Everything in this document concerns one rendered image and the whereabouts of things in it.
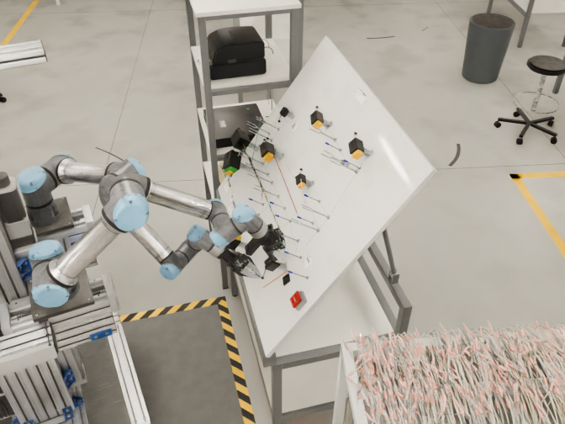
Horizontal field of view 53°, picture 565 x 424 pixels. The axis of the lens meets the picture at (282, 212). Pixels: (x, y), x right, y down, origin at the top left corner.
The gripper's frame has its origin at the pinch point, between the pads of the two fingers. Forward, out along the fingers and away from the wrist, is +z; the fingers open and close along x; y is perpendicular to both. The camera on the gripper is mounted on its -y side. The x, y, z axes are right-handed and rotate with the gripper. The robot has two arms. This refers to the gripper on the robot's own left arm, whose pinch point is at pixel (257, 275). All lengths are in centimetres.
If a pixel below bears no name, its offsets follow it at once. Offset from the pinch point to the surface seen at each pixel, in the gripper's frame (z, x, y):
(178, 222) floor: -11, 5, -199
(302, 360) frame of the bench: 33.3, -19.4, 12.3
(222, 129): -38, 59, -82
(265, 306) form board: 9.9, -9.3, 2.3
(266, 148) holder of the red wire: -23, 52, -22
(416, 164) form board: 7, 61, 60
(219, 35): -70, 92, -58
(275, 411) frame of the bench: 46, -46, -9
